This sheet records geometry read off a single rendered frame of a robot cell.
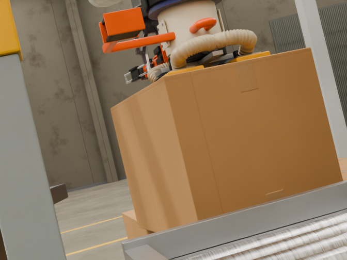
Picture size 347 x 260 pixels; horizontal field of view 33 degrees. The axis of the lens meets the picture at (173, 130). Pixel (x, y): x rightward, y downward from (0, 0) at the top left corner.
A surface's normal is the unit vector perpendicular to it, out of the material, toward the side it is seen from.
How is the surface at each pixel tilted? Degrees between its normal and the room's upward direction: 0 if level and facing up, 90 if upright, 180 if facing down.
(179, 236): 90
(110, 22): 90
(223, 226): 90
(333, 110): 90
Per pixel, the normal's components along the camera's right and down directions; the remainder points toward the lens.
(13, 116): 0.22, -0.07
